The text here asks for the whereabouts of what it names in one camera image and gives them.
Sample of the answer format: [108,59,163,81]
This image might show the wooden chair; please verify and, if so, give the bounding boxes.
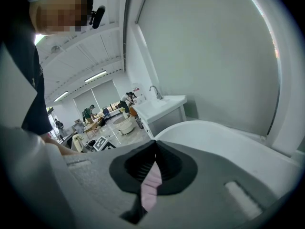
[83,122,99,138]

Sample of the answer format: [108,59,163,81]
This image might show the chrome faucet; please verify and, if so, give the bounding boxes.
[149,85,163,101]

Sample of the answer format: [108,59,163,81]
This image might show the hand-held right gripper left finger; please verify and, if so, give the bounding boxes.
[63,139,157,229]

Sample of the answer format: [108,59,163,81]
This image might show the person's black shirt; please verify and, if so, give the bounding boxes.
[0,8,53,136]

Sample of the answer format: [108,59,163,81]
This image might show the person's left forearm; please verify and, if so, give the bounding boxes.
[40,134,83,156]

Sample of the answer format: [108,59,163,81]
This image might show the white vanity cabinet with sink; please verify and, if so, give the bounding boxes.
[132,94,188,138]

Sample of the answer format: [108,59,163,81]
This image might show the white bathtub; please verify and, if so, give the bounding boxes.
[153,120,301,176]

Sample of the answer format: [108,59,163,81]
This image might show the white sign board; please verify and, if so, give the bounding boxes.
[132,82,147,104]

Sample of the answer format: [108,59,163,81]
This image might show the long ceiling light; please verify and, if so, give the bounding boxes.
[53,91,69,103]
[84,70,108,83]

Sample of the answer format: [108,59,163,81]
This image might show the black head-mounted camera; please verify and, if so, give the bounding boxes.
[88,4,106,30]

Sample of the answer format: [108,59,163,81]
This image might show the beige round basin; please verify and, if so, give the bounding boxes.
[112,116,137,136]

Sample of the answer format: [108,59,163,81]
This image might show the beige towel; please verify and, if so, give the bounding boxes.
[71,134,84,151]

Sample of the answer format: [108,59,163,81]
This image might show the person's head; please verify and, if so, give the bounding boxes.
[28,0,95,36]

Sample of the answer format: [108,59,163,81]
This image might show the pink cloth garment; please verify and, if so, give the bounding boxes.
[140,160,163,212]

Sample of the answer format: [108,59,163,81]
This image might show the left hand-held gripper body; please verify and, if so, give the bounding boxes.
[92,135,118,153]

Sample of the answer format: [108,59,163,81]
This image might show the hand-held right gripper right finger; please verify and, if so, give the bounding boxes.
[137,139,300,229]

